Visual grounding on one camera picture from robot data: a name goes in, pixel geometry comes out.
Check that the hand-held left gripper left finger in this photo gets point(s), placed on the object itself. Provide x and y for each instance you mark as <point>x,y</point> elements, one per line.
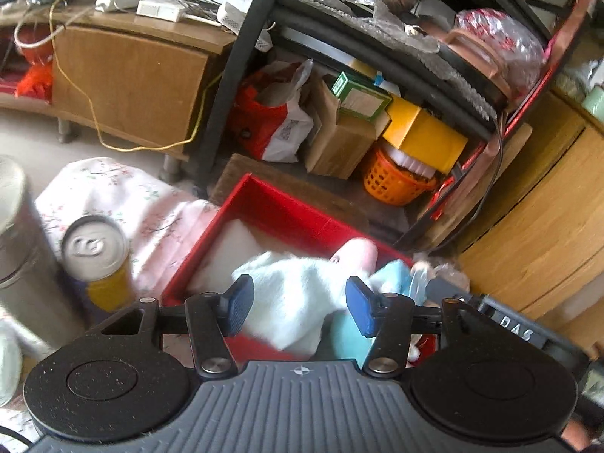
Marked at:
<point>238,304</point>

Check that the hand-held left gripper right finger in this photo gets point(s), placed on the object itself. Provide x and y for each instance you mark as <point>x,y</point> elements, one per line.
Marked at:
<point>361,309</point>

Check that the teal cloth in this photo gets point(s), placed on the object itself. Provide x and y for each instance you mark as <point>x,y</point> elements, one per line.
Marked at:
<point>344,339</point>

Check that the light blue cloth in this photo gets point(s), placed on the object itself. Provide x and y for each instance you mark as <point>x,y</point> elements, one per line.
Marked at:
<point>391,273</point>

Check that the pink plush toy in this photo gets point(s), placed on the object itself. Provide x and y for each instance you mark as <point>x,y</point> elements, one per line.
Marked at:
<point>356,255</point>

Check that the white towel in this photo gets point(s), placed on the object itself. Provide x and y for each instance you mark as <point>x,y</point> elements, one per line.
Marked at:
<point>292,292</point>

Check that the white cotton pad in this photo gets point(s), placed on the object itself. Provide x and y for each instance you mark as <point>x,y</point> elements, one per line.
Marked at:
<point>226,250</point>

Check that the red plastic bin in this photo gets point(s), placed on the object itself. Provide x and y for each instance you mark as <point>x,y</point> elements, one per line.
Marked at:
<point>264,203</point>

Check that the tall wooden cabinet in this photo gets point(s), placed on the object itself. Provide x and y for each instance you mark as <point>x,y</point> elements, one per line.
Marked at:
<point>528,222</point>

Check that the orange plastic basket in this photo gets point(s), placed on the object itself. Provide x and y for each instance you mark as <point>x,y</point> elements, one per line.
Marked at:
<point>391,181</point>

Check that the floral tablecloth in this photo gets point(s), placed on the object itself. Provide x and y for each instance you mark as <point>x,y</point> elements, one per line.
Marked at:
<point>141,198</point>

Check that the yellow drink can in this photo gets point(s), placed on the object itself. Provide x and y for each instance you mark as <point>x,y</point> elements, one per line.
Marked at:
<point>94,245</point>

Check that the white plastic container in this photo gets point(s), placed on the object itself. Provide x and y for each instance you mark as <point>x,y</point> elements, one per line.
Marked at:
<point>410,160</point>

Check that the brown cardboard box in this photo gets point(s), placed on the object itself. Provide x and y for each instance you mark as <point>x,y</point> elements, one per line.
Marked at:
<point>339,146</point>

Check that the white labelled plastic bag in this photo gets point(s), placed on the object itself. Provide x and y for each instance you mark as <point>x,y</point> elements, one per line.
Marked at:
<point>288,132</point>

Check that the yellow box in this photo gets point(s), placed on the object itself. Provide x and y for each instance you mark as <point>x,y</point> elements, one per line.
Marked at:
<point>424,137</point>

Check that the red plastic bag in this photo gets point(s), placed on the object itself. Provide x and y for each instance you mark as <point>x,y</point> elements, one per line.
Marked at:
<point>255,118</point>

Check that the green box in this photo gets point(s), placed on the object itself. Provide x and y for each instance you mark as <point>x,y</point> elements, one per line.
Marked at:
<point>363,101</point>

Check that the stainless steel thermos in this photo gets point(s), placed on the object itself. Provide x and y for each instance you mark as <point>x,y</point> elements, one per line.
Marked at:
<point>28,269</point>

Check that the black shelf rack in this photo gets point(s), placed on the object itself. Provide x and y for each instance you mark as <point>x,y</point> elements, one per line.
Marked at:
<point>226,80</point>

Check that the pale green jar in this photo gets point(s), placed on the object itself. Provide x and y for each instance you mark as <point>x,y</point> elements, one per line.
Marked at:
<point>594,104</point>

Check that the pale green cloth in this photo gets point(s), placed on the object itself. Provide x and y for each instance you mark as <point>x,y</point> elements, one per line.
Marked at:
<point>8,368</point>

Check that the low wooden TV cabinet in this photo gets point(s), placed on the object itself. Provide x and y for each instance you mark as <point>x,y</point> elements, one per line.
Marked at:
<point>127,85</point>

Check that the black pan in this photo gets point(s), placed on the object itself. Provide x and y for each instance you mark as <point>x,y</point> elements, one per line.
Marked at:
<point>465,82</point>

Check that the white router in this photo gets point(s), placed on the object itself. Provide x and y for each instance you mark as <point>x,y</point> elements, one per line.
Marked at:
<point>240,23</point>

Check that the clear bag with red print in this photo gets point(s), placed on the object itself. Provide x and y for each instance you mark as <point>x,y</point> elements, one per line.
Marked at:
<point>514,42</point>

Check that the red glossy board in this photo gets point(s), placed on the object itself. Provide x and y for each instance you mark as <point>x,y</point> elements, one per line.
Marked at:
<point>561,33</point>

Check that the red bag in cabinet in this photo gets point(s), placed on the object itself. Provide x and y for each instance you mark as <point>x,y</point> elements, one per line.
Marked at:
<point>35,80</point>

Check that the white adapter box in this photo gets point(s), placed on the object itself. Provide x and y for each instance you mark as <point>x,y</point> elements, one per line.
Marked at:
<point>160,9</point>

